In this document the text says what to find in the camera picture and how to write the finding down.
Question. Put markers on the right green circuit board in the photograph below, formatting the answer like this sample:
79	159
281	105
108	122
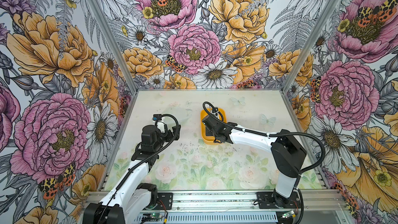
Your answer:
289	214

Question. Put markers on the green circuit board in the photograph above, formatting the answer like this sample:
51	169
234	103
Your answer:
154	217
289	214

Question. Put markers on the aluminium mounting rail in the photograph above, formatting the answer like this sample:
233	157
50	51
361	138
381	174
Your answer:
243	200

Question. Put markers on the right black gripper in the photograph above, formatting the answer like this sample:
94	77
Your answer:
208	132

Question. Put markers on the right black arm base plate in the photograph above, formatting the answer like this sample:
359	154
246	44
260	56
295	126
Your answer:
269	200

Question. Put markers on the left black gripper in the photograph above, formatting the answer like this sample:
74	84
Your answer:
168	132

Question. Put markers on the left green circuit board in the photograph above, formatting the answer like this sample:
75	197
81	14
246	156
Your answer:
154	217

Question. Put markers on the white slotted cable duct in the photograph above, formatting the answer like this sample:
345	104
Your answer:
223	218

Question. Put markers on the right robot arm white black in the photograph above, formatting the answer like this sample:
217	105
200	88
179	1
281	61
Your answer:
288	153

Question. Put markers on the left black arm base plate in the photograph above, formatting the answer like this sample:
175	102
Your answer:
164	201

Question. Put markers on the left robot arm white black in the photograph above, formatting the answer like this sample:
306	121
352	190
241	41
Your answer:
130	196

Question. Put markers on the yellow plastic bin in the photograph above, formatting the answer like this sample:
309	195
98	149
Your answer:
206	135

